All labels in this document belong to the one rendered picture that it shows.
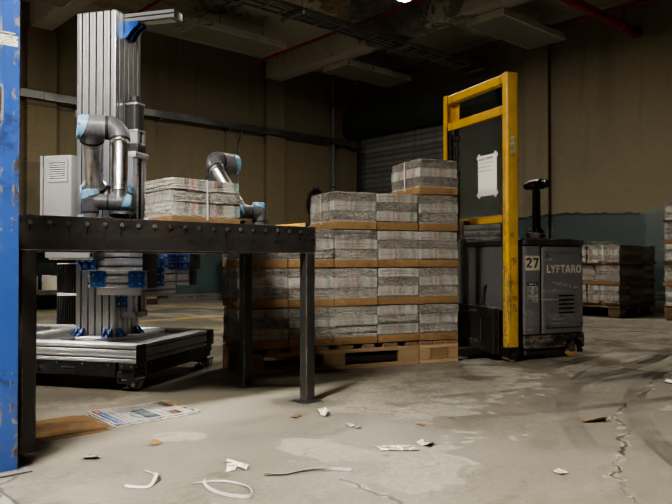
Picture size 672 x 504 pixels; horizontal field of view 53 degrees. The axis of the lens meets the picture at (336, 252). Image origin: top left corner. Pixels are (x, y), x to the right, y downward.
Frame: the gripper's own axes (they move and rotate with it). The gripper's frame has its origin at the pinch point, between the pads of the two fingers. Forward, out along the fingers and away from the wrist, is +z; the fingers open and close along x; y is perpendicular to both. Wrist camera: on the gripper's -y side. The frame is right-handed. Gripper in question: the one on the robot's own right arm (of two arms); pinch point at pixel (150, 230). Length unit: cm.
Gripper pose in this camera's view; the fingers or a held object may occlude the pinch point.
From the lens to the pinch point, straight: 343.8
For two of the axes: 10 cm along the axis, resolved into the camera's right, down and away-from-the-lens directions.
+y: -0.4, -10.0, 0.6
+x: -6.6, 0.7, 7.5
